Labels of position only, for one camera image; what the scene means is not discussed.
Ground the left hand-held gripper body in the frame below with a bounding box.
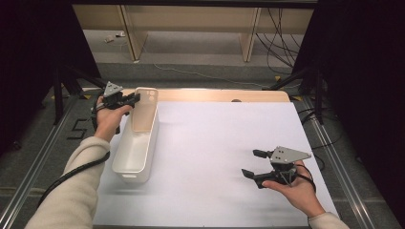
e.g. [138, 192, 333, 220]
[100, 81, 129, 112]

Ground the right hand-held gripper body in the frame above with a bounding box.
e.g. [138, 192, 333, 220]
[253, 145, 313, 189]

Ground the white plastic storage bin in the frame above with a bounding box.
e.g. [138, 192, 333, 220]
[111, 94, 160, 185]

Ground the person's right hand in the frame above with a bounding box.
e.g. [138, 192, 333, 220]
[261, 159, 327, 219]

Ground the black metal stand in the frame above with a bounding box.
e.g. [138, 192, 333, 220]
[52, 65, 120, 126]
[262, 65, 327, 126]

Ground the black curtain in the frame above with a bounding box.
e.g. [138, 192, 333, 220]
[0, 0, 101, 156]
[291, 0, 405, 220]

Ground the light wooden desk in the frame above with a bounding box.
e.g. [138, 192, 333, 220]
[71, 3, 314, 63]

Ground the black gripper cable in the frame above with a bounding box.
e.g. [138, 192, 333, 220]
[295, 163, 318, 194]
[36, 94, 112, 210]

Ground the black floor cable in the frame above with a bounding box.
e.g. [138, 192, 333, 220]
[299, 107, 344, 168]

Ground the aluminium floor rail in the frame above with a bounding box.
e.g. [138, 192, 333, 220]
[0, 94, 80, 229]
[300, 95, 378, 229]

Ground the white floor cable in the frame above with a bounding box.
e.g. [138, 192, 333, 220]
[141, 47, 279, 89]

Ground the bundle of black cables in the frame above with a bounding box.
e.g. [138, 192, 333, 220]
[256, 8, 303, 76]

